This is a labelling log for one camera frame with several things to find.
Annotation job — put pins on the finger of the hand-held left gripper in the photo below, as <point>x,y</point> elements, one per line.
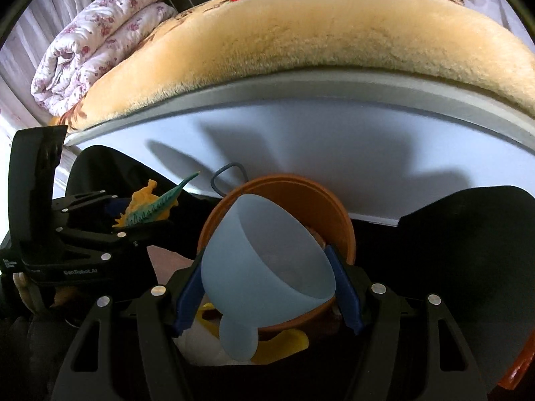
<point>83,201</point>
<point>108,240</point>

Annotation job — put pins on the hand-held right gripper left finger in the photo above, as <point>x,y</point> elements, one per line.
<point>188,300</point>

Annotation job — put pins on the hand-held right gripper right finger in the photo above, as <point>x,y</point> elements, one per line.
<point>349,296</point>

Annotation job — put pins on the yellow toy dinosaur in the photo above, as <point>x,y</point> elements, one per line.
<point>144,204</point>

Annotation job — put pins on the pale blue plastic cup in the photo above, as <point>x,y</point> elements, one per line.
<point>234,259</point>

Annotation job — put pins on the black bin bag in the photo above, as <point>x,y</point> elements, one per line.
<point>439,250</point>

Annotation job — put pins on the orange red bin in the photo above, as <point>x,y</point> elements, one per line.
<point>520,369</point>

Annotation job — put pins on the person's left hand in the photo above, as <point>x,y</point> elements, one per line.
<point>23,296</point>

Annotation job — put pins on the white crumpled paper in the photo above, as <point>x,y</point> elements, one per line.
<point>196,349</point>

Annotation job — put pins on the yellow plastic wrapper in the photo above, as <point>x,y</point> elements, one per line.
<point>284,342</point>

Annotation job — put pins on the orange plastic bowl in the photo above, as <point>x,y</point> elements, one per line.
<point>330,213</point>

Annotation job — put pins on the folded white floral quilt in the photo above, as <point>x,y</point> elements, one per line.
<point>96,37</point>

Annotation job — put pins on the grey beige curtain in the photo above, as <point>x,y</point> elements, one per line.
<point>41,21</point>

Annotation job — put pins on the yellow floral plush blanket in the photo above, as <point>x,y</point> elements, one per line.
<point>292,33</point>

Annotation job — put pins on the white bed frame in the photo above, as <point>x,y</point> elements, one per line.
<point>313,142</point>

